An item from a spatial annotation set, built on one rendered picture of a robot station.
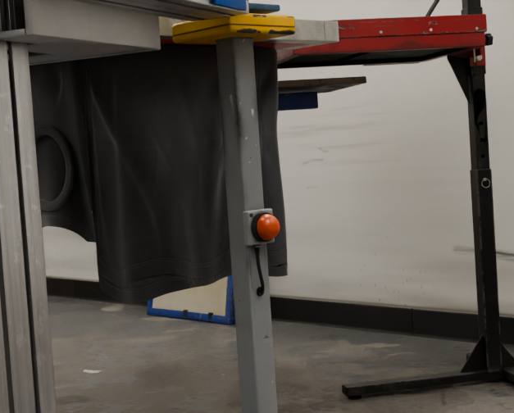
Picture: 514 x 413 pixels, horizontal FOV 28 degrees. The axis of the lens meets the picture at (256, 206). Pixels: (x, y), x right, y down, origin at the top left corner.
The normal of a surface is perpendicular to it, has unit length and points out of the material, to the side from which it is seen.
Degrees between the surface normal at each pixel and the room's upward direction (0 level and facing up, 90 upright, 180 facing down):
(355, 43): 90
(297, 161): 90
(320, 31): 90
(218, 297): 79
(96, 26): 90
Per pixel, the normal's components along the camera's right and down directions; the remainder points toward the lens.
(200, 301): -0.73, -0.14
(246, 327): -0.74, 0.08
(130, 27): 0.90, -0.04
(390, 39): 0.22, 0.04
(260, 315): 0.67, 0.00
